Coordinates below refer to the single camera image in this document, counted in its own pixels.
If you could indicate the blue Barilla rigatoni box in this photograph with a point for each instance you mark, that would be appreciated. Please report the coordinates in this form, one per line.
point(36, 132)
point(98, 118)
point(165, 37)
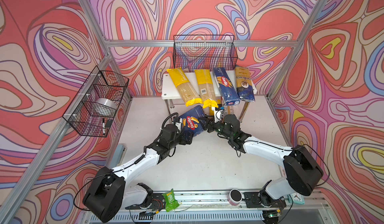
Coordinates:
point(191, 121)

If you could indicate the red spaghetti bag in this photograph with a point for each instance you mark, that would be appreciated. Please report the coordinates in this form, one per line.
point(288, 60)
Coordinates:
point(229, 110)

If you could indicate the left black wire basket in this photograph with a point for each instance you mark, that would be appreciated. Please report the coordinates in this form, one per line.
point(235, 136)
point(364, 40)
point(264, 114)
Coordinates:
point(99, 84)

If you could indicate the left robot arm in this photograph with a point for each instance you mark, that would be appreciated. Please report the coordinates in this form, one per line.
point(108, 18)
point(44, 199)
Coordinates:
point(109, 190)

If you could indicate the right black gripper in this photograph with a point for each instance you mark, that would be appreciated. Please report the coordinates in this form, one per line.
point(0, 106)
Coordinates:
point(210, 123)

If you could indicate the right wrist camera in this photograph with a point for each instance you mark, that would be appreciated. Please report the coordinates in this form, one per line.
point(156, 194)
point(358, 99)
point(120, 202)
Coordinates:
point(218, 113)

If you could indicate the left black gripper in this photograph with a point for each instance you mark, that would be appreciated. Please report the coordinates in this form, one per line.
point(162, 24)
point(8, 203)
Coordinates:
point(189, 138)

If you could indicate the clear blue spaghetti bag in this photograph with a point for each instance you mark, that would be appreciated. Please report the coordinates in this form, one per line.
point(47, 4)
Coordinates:
point(244, 84)

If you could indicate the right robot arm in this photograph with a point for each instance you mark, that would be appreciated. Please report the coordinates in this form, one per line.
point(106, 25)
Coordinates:
point(302, 171)

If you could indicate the green snack packet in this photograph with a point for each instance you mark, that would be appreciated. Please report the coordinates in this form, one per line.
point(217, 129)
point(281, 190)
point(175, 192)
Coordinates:
point(170, 201)

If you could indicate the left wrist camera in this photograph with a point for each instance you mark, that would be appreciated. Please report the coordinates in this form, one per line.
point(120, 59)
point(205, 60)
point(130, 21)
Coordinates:
point(179, 123)

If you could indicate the blue Barilla spaghetti box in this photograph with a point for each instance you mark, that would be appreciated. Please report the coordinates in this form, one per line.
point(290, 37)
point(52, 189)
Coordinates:
point(226, 87)

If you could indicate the silver tape roll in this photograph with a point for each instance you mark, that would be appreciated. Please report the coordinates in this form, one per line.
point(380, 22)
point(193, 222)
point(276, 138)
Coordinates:
point(105, 107)

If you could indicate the teal alarm clock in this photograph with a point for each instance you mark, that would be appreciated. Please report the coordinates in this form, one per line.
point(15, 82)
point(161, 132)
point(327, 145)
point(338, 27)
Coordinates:
point(297, 198)

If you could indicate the black marker pen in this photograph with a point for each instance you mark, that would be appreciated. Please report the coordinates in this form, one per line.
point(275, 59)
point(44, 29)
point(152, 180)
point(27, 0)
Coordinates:
point(104, 130)

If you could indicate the small round speaker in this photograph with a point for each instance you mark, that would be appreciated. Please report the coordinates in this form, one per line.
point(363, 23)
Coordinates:
point(234, 197)

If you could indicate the light blue stapler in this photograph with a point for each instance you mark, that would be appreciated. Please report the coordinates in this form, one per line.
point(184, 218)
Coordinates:
point(119, 154)

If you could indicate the black wire basket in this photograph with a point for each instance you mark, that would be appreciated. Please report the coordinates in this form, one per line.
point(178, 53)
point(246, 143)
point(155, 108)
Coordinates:
point(203, 51)
point(99, 84)

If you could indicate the yellow Pastatime spaghetti bag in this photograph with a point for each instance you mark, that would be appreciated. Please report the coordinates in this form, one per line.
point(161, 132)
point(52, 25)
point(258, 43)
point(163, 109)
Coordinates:
point(184, 87)
point(212, 111)

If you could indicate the back black wire basket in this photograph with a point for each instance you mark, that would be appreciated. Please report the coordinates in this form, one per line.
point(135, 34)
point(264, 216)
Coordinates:
point(203, 51)

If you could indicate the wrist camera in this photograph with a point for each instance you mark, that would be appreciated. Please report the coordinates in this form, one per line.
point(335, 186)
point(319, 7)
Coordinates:
point(179, 123)
point(218, 113)

